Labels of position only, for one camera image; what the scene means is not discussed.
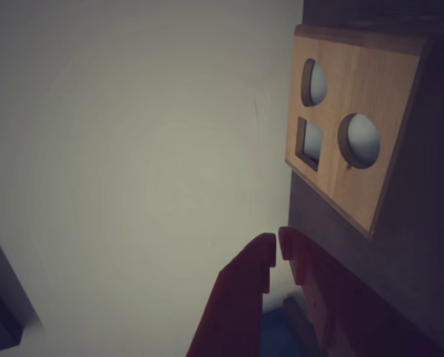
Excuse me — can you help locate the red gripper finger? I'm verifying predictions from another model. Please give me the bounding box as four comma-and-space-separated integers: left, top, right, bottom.
186, 232, 277, 357
278, 226, 444, 357

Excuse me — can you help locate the wooden shape sorter box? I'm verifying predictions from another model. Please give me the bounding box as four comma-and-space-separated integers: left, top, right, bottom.
284, 24, 444, 246

